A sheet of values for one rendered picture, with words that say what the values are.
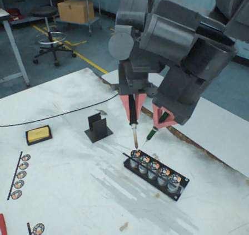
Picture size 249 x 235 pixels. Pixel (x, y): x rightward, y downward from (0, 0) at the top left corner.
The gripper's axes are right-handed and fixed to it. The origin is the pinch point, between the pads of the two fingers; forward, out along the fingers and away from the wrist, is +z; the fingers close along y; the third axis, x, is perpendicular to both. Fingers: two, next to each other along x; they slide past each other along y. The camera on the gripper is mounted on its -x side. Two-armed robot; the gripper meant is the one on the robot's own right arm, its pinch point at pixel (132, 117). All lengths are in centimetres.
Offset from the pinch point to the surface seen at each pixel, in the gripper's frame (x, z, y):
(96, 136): 7.1, 7.1, -10.7
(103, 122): 6.0, 2.5, -8.3
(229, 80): 170, 4, 138
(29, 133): 9.3, 5.1, -31.8
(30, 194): -7.2, 15.9, -27.1
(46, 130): 10.2, 4.5, -26.4
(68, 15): 319, -112, -61
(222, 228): -18.1, 22.0, 16.1
